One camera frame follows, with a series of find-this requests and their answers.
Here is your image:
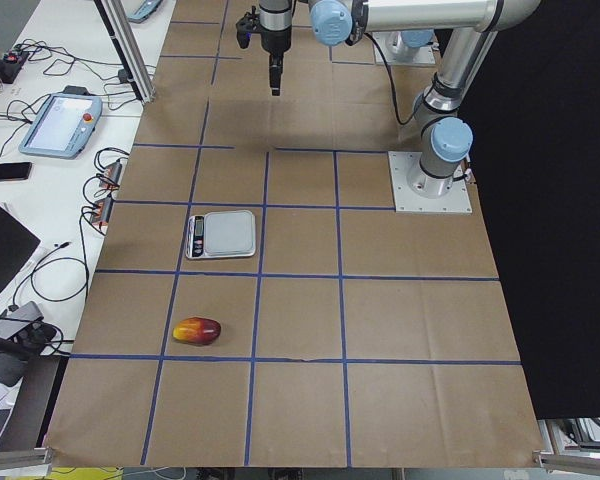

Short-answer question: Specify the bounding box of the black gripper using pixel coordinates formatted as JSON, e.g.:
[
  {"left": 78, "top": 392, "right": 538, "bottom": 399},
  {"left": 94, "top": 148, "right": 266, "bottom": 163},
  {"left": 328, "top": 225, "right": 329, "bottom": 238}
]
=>
[{"left": 261, "top": 30, "right": 291, "bottom": 96}]

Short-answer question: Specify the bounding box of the red yellow mango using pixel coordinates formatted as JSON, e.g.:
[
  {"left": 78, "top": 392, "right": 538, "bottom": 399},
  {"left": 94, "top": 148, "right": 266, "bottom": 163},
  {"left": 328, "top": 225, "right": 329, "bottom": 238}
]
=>
[{"left": 172, "top": 317, "right": 222, "bottom": 346}]

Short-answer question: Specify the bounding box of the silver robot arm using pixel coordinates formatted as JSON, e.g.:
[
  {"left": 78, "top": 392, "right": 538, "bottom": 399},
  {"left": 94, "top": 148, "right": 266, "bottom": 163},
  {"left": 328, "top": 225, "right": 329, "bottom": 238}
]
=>
[
  {"left": 386, "top": 29, "right": 435, "bottom": 65},
  {"left": 235, "top": 1, "right": 535, "bottom": 208}
]

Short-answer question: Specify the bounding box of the right blue teach pendant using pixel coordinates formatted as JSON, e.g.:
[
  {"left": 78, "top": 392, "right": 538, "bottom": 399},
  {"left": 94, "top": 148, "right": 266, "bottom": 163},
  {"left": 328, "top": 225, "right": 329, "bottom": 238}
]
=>
[{"left": 127, "top": 0, "right": 162, "bottom": 24}]

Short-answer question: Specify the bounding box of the blue teach pendant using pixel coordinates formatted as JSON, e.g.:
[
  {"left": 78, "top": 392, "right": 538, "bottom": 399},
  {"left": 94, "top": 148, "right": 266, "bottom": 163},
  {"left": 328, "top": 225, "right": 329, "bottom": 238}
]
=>
[
  {"left": 127, "top": 0, "right": 162, "bottom": 24},
  {"left": 18, "top": 93, "right": 102, "bottom": 159}
]

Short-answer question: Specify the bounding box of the silver digital kitchen scale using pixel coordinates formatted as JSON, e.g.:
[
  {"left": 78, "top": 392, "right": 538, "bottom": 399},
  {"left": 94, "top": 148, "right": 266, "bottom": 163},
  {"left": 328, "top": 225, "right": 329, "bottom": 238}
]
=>
[{"left": 185, "top": 210, "right": 256, "bottom": 260}]

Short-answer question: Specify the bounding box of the left blue teach pendant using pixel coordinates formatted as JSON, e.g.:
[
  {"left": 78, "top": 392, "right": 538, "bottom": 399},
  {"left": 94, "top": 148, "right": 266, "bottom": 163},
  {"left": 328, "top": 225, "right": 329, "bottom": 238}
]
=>
[{"left": 18, "top": 93, "right": 102, "bottom": 159}]

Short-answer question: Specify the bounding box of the brown paper table cover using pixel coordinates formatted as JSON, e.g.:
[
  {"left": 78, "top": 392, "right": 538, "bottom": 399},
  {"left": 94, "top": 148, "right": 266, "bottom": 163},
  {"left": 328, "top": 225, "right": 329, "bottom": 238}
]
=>
[{"left": 45, "top": 1, "right": 542, "bottom": 468}]

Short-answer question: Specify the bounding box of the black smartphone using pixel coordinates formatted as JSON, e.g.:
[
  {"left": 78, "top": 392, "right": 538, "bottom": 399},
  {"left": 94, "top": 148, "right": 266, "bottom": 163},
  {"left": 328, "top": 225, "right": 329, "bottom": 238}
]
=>
[{"left": 0, "top": 162, "right": 32, "bottom": 181}]

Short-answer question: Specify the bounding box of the grey usb hub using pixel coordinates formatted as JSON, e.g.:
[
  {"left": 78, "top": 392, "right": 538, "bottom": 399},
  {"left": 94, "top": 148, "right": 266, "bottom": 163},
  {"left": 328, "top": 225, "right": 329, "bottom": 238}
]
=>
[{"left": 0, "top": 301, "right": 43, "bottom": 339}]

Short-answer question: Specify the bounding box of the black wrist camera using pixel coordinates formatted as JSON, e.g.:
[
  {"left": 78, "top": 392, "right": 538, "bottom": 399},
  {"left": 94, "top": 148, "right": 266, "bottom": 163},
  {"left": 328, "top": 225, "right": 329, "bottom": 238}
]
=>
[{"left": 236, "top": 13, "right": 260, "bottom": 49}]

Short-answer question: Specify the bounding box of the arm grey base plate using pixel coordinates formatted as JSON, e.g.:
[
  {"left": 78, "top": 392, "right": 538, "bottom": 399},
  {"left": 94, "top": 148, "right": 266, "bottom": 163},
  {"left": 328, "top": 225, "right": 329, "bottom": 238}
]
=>
[
  {"left": 388, "top": 151, "right": 472, "bottom": 215},
  {"left": 373, "top": 31, "right": 436, "bottom": 67}
]

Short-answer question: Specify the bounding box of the aluminium frame post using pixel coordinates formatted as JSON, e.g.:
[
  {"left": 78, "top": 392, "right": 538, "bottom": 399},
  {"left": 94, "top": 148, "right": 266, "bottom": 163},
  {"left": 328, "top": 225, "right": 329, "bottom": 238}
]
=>
[{"left": 94, "top": 0, "right": 156, "bottom": 105}]

